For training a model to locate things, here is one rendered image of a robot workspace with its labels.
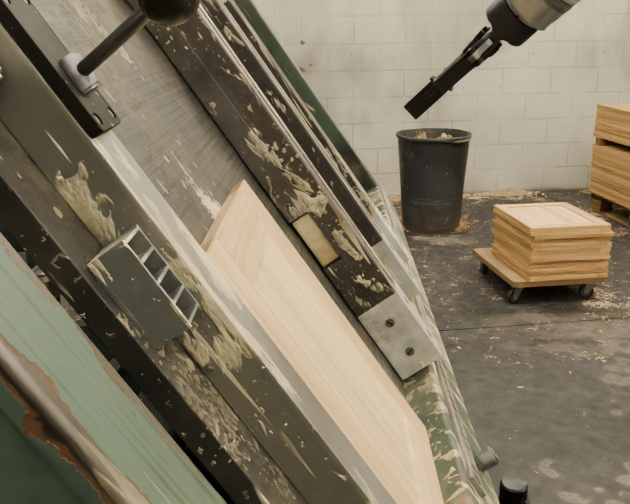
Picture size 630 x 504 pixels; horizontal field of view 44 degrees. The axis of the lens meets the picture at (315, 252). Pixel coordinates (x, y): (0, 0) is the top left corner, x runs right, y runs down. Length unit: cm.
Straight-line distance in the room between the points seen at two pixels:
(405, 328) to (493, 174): 544
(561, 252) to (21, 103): 369
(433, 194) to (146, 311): 478
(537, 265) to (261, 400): 355
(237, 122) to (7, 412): 83
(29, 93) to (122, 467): 29
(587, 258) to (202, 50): 327
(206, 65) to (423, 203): 425
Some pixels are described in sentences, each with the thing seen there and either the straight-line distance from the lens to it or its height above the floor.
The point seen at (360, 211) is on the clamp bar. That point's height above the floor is 108.
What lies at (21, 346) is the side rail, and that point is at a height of 130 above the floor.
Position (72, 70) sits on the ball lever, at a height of 138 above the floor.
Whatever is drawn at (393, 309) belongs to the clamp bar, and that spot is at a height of 100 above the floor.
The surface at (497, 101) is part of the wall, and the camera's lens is 650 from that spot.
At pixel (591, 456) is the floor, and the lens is 286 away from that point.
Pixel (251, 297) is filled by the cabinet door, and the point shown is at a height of 118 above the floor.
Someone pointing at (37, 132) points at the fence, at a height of 135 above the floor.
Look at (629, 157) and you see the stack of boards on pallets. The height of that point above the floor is 49.
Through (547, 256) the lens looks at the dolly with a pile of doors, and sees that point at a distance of 406.
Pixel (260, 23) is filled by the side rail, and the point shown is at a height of 139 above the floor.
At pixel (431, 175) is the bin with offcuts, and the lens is 521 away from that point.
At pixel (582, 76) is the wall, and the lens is 678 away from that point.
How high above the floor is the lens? 142
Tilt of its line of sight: 17 degrees down
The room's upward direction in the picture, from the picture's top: straight up
